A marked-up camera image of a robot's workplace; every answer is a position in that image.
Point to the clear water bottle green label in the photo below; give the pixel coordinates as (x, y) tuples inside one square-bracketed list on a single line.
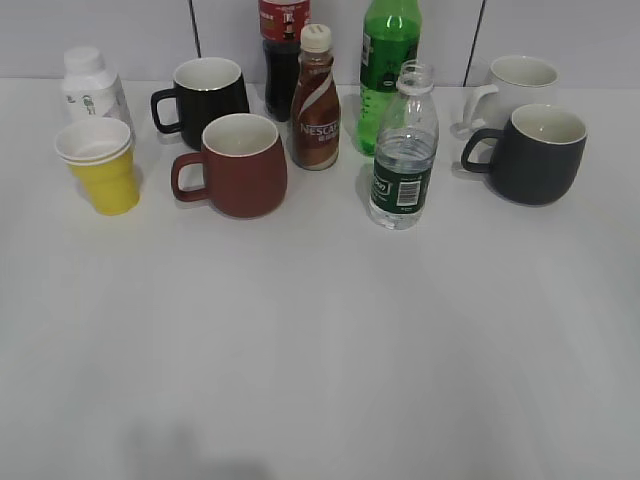
[(405, 151)]

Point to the yellow paper cup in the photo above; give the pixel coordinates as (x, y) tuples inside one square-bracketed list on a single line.
[(98, 151)]

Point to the red-brown ceramic mug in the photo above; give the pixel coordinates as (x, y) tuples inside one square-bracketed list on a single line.
[(243, 166)]

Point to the brown Nescafe coffee bottle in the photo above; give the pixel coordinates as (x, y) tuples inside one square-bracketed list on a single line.
[(315, 110)]

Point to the black ceramic mug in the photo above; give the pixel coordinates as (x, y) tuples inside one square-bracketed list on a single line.
[(204, 90)]

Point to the green soda bottle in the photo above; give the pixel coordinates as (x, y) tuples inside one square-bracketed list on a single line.
[(391, 36)]

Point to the cola bottle red label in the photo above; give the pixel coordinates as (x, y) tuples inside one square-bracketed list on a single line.
[(281, 23)]

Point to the dark grey ceramic mug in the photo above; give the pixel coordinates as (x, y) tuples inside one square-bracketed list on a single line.
[(536, 156)]

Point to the white ceramic mug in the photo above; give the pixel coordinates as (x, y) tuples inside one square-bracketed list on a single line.
[(512, 81)]

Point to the white yogurt drink bottle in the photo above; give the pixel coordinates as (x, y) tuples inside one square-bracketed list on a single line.
[(91, 88)]

